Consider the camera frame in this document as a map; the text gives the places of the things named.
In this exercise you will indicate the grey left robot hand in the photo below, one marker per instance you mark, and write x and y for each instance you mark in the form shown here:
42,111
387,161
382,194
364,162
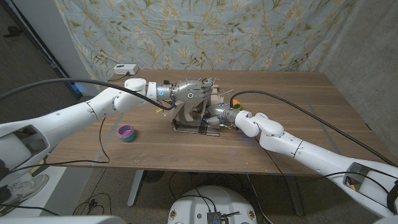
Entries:
186,91

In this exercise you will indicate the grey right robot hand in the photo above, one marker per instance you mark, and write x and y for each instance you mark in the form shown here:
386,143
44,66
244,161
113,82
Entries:
222,112

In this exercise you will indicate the beige plaid fringed scarf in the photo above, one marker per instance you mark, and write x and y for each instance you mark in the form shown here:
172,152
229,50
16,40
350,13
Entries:
192,124

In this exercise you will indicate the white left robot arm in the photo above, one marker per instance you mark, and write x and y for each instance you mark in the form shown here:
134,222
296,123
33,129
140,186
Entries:
77,115

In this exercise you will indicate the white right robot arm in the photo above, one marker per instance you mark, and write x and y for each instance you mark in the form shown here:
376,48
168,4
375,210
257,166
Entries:
311,155

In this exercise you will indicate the orange green tape roll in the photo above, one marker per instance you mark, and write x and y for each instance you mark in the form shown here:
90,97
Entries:
237,104

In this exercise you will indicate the white power strip box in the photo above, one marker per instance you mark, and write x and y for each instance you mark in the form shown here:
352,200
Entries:
125,69

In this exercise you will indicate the floral printed backdrop cloth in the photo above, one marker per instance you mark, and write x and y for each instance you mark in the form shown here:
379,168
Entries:
217,31

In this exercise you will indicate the purple teal stacked cups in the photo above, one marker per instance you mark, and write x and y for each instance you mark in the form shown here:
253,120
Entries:
126,133

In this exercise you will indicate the white round robot torso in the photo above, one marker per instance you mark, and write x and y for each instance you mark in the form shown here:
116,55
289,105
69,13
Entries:
192,208

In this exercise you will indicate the small grey torso module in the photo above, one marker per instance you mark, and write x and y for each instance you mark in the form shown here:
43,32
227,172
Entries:
216,218

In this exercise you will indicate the white table leg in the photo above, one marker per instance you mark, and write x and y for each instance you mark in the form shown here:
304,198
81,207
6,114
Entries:
136,186

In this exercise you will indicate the grey table leg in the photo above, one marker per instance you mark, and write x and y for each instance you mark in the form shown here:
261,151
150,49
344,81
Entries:
293,196

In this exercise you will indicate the white robot chest panel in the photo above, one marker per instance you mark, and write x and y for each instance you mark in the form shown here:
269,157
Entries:
62,220

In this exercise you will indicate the grey sneaker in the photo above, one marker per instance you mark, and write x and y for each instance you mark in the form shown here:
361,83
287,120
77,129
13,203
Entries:
25,188

